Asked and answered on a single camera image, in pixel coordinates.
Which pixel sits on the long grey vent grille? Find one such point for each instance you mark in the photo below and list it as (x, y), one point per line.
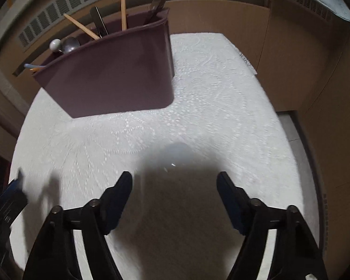
(64, 3)

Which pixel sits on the dark wooden spoon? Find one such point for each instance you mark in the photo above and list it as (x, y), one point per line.
(157, 1)

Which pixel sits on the white ball-topped utensil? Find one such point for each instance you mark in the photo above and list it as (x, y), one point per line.
(56, 45)

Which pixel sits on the white lace tablecloth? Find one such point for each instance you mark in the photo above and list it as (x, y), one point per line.
(221, 116)

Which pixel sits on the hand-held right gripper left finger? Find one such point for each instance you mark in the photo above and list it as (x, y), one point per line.
(118, 201)

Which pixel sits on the blue-grey plastic spoon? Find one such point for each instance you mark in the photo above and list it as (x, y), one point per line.
(32, 66)

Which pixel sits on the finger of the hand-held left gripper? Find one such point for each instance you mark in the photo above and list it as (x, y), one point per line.
(14, 191)

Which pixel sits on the maroon utensil holder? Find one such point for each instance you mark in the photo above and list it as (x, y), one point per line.
(113, 70)

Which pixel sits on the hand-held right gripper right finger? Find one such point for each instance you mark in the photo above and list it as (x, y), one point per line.
(230, 201)

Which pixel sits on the black metal spoon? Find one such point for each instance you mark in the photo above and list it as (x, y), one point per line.
(99, 20)

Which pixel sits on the small grey vent grille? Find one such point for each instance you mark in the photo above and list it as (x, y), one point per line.
(306, 3)

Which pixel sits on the wooden chopstick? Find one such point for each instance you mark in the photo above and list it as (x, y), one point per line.
(123, 4)
(81, 26)

